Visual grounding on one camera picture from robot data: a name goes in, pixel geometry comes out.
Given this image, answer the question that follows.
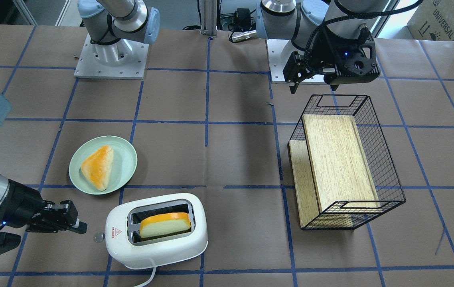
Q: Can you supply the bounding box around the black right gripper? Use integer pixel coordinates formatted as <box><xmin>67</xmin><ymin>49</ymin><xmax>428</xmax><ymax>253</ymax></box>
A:
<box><xmin>0</xmin><ymin>180</ymin><xmax>88</xmax><ymax>234</ymax></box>

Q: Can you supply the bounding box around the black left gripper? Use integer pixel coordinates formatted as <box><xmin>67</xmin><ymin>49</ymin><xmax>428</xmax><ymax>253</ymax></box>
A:
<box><xmin>283</xmin><ymin>24</ymin><xmax>365</xmax><ymax>94</ymax></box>

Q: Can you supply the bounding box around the white toaster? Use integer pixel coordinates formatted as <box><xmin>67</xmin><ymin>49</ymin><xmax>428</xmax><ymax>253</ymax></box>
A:
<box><xmin>105</xmin><ymin>193</ymin><xmax>208</xmax><ymax>269</ymax></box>

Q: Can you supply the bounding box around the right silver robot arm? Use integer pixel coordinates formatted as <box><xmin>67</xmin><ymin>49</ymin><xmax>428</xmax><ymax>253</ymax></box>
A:
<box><xmin>0</xmin><ymin>0</ymin><xmax>161</xmax><ymax>237</ymax></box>

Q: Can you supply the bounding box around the bread slice in toaster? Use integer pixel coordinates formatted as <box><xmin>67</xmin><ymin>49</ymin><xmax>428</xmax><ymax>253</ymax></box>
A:
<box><xmin>139</xmin><ymin>212</ymin><xmax>191</xmax><ymax>238</ymax></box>

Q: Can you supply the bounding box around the triangular bread on plate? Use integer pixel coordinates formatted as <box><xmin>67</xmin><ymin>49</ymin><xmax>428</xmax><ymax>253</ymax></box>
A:
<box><xmin>80</xmin><ymin>145</ymin><xmax>114</xmax><ymax>191</ymax></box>

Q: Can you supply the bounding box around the light green plate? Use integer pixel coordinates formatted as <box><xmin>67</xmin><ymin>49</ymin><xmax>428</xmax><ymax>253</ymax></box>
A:
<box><xmin>69</xmin><ymin>136</ymin><xmax>138</xmax><ymax>195</ymax></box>

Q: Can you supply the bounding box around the cardboard box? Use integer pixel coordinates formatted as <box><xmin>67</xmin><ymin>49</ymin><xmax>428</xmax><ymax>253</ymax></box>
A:
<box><xmin>407</xmin><ymin>0</ymin><xmax>454</xmax><ymax>41</ymax></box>

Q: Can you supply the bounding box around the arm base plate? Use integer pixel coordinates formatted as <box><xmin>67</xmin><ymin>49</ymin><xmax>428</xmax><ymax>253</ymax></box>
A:
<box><xmin>266</xmin><ymin>39</ymin><xmax>331</xmax><ymax>85</ymax></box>
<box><xmin>74</xmin><ymin>35</ymin><xmax>150</xmax><ymax>81</ymax></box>

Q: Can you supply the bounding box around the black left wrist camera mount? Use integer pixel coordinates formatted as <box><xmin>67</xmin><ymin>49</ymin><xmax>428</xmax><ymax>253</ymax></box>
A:
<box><xmin>324</xmin><ymin>35</ymin><xmax>381</xmax><ymax>91</ymax></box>

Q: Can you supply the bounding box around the white toaster power cord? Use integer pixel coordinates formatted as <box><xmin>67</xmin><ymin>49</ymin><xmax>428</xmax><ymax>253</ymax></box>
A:
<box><xmin>133</xmin><ymin>266</ymin><xmax>158</xmax><ymax>287</ymax></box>

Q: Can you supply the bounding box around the aluminium frame post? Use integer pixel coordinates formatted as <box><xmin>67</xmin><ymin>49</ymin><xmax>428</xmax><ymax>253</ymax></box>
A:
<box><xmin>199</xmin><ymin>0</ymin><xmax>219</xmax><ymax>38</ymax></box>

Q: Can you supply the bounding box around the black wire basket shelf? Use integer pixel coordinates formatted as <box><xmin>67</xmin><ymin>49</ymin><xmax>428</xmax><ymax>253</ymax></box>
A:
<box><xmin>288</xmin><ymin>94</ymin><xmax>406</xmax><ymax>230</ymax></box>

